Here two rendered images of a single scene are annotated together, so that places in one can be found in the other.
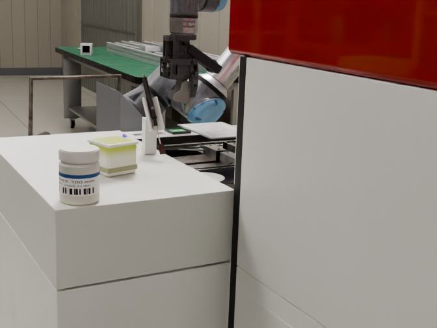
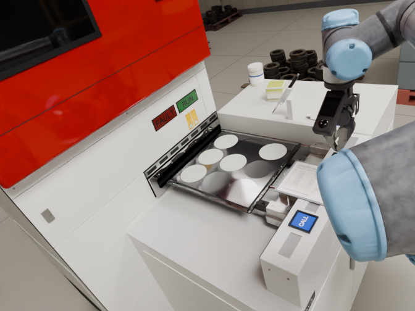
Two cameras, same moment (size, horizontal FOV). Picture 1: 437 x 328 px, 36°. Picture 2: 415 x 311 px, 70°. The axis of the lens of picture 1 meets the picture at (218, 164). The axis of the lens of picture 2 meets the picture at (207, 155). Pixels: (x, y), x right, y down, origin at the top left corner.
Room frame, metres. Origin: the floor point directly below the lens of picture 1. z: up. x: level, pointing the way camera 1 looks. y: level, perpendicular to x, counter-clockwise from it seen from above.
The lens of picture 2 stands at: (2.39, -0.40, 1.56)
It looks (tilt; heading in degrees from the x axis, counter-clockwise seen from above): 34 degrees down; 167
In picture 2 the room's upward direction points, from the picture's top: 17 degrees counter-clockwise
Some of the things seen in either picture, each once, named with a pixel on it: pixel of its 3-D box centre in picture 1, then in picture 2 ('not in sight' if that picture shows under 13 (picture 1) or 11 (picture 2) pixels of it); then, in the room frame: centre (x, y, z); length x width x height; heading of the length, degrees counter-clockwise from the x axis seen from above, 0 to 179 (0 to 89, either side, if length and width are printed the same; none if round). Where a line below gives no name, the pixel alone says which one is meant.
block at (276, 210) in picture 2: not in sight; (281, 211); (1.85, -0.11, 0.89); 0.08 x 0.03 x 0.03; 29
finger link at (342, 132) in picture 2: (177, 95); (344, 135); (1.85, 0.12, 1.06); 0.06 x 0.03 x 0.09; 119
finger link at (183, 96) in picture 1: (183, 97); (333, 133); (1.83, 0.10, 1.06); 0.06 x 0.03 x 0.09; 119
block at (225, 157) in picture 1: (231, 159); (293, 193); (1.81, -0.04, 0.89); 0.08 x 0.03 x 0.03; 29
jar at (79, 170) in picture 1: (79, 174); (255, 74); (1.15, 0.24, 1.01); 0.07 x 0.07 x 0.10
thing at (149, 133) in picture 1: (152, 126); (286, 102); (1.53, 0.15, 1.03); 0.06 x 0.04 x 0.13; 29
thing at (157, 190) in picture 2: not in sight; (189, 154); (1.37, -0.23, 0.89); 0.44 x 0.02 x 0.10; 119
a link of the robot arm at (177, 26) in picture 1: (183, 27); (338, 71); (1.84, 0.11, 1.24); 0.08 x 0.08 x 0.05
